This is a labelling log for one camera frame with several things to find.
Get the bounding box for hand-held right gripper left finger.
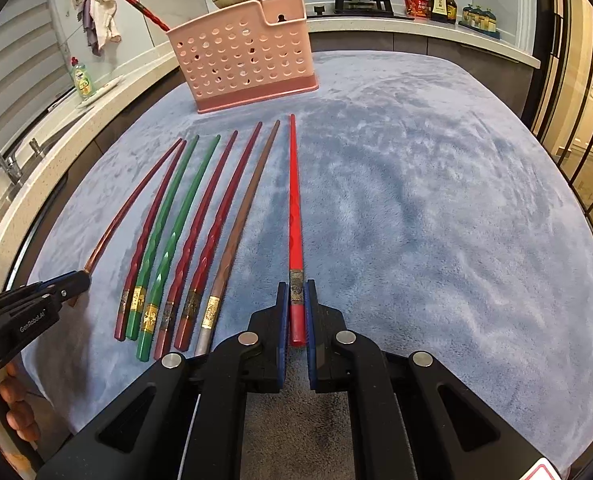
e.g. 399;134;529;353
35;281;290;480

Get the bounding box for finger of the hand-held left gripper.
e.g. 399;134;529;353
41;271;90;306

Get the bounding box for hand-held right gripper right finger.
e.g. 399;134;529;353
303;280;572;480

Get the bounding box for dark red chopstick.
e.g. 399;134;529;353
115;142;187;341
174;121;263;352
154;130;238;361

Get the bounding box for copper red chopstick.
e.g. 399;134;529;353
84;138;184;273

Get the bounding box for green chopstick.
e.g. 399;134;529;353
136;134;221;362
125;135;200;341

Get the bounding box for brown silver-tipped chopstick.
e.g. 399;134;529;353
195;119;281;356

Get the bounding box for red and brown chopsticks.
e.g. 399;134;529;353
286;113;308;348

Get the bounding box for pink perforated utensil holder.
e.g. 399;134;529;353
168;0;320;114

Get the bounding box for bright red chopstick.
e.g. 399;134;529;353
124;0;171;33

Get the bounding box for person's left hand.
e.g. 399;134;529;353
0;361;42;444

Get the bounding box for blue-grey fleece blanket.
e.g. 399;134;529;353
21;50;593;478

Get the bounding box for patterned plate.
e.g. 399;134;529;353
76;76;124;108

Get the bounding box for white kitchen counter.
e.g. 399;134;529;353
0;10;542;311

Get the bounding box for green dish soap bottle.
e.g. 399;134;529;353
70;56;94;100

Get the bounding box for white window blind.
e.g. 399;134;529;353
0;0;77;171

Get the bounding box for purple hanging cloth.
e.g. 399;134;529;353
81;0;102;56

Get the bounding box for pink white hanging cloth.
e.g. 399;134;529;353
90;0;122;43

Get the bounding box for black grid glass door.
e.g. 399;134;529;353
531;0;593;281

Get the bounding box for black gas stove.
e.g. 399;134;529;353
313;0;414;21

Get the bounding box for pack of small bottles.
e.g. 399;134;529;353
459;4;502;40

